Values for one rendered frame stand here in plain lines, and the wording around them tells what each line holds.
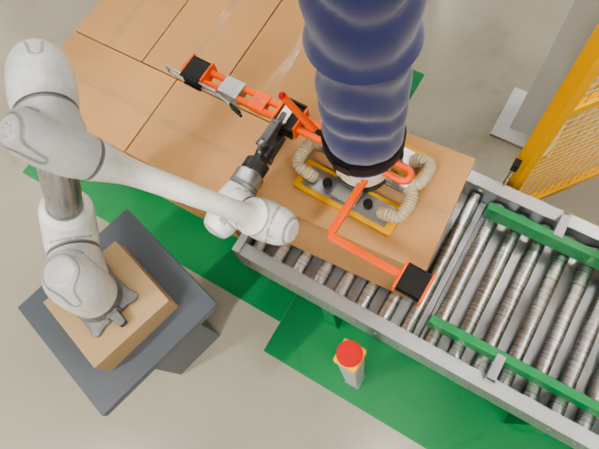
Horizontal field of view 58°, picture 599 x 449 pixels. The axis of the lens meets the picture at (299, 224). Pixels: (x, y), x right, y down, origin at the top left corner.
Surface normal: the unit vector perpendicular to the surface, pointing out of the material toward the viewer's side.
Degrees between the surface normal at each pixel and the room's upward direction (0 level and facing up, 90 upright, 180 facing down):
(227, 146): 0
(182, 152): 0
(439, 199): 0
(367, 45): 74
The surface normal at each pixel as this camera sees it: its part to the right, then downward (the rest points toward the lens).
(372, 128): 0.41, 0.69
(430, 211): -0.11, -0.33
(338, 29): -0.26, 0.78
